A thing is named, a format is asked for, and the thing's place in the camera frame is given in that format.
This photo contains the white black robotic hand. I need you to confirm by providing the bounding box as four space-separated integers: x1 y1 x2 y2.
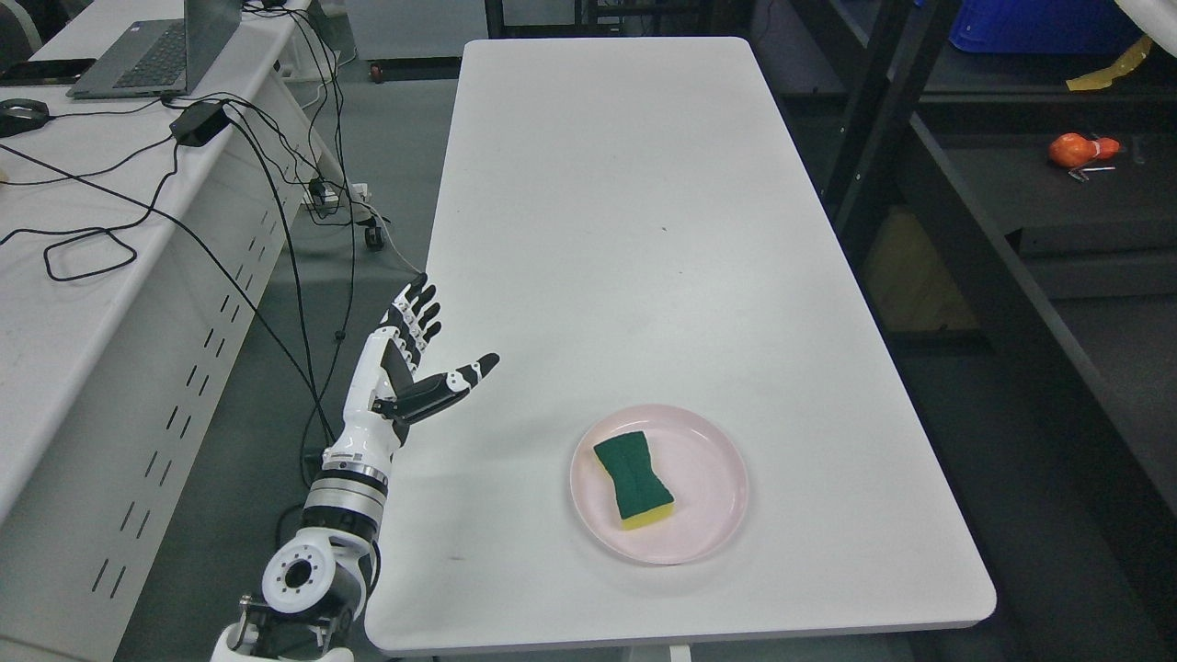
337 273 500 446

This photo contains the green yellow sponge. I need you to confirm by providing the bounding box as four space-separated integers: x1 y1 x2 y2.
593 430 676 531

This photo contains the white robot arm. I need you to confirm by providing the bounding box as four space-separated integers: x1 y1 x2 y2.
211 425 401 661

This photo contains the white power strip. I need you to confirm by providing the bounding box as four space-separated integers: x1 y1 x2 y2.
302 179 371 216

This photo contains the white side desk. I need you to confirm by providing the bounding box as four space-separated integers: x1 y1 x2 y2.
1 1 335 661

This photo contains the white table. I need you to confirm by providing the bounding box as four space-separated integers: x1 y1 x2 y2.
366 38 997 656

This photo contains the pink plate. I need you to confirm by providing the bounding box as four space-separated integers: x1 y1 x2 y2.
570 404 749 565

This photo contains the black power adapter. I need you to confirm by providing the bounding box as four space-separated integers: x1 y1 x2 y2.
169 100 230 147

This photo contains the grey laptop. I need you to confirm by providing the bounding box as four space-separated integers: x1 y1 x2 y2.
66 1 242 99

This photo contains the black computer mouse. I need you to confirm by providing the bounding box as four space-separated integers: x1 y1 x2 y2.
0 97 53 138

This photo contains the black smartphone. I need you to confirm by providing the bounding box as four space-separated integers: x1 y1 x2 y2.
1 58 97 87

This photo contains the black metal rack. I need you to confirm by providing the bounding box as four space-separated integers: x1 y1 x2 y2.
792 1 1173 578

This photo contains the blue plastic bin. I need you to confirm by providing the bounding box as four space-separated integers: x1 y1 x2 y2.
949 1 1142 54

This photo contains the orange toy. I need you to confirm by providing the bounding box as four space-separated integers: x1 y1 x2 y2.
1048 131 1122 168

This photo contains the black cable on desk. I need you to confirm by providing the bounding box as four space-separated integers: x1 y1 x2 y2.
0 138 185 282

